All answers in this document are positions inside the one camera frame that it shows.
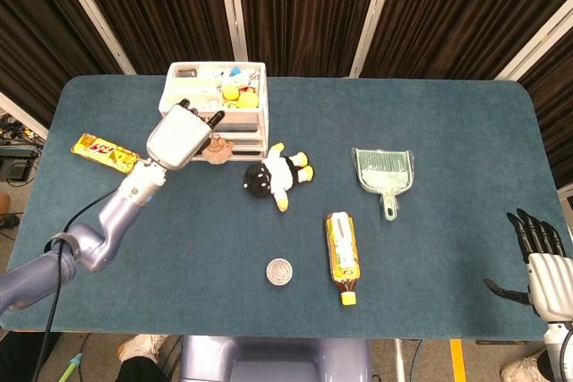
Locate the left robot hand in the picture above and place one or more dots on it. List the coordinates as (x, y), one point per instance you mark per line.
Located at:
(177, 138)

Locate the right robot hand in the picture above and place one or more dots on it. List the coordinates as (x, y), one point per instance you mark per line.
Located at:
(553, 288)

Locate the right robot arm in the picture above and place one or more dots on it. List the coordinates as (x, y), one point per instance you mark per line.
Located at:
(555, 350)

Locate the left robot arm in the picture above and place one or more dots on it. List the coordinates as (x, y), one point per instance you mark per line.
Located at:
(125, 207)

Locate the white plastic drawer organizer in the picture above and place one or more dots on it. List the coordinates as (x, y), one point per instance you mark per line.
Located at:
(246, 131)

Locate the yellow ball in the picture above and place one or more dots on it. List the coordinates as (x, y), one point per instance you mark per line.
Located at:
(230, 92)
(247, 101)

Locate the yellow snack packet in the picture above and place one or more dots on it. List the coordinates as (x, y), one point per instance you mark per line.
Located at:
(103, 151)

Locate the white sneaker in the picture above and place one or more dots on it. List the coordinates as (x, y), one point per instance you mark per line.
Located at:
(521, 368)
(141, 346)

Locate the black white penguin plush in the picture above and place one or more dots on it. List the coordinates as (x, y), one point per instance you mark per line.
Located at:
(277, 172)

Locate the round clear paperclip box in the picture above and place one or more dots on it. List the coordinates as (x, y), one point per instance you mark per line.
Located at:
(279, 272)

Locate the white table leg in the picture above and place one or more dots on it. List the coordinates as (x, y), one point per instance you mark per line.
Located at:
(399, 362)

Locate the tea bottle yellow label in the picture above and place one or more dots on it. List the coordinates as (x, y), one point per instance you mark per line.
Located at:
(344, 248)

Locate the mint green dustpan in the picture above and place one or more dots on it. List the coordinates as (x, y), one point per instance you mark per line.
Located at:
(382, 169)

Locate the blue felt table cover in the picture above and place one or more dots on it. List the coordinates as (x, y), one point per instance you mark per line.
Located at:
(425, 122)

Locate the black trousers leg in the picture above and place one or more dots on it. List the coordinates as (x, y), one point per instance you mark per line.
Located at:
(143, 370)

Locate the grey-purple robot torso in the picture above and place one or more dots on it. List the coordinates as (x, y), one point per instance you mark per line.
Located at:
(273, 357)

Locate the green stick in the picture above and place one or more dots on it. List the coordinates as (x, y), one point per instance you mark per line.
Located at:
(71, 368)

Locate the white frame post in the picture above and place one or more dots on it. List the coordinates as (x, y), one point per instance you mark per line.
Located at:
(537, 37)
(22, 116)
(94, 15)
(233, 6)
(371, 19)

